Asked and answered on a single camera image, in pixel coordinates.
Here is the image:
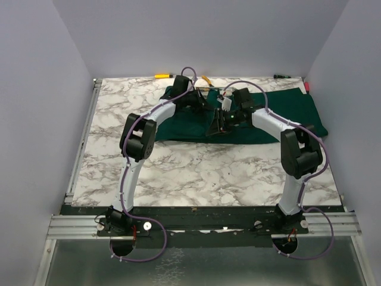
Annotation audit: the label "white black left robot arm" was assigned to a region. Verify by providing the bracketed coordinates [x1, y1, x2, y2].
[105, 74, 206, 235]

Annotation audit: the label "aluminium extrusion rail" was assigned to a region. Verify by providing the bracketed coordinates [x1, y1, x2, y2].
[47, 212, 362, 240]

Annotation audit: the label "yellow black needle-nose pliers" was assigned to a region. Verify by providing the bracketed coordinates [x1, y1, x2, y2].
[201, 76, 214, 88]

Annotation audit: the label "yellow handled screwdriver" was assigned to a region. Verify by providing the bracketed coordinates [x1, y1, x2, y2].
[154, 74, 174, 79]

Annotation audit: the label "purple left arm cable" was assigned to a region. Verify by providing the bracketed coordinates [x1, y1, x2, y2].
[120, 67, 199, 263]

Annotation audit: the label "steel mesh instrument tray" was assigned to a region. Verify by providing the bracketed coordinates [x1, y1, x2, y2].
[196, 86, 236, 96]

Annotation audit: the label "black green screwdriver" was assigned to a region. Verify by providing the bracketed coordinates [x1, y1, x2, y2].
[273, 74, 292, 79]

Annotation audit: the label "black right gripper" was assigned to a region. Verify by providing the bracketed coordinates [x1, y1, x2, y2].
[205, 107, 242, 136]

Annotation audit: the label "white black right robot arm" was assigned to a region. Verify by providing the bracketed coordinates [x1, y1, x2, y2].
[206, 88, 323, 233]

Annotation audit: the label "dark green surgical cloth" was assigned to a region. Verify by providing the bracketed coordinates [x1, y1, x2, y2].
[153, 85, 329, 145]

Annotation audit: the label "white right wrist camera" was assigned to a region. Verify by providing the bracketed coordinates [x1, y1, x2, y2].
[221, 97, 232, 111]

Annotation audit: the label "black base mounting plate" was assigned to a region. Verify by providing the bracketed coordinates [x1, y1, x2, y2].
[61, 206, 308, 248]

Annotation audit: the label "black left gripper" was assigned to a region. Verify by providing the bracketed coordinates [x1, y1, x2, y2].
[180, 87, 213, 114]

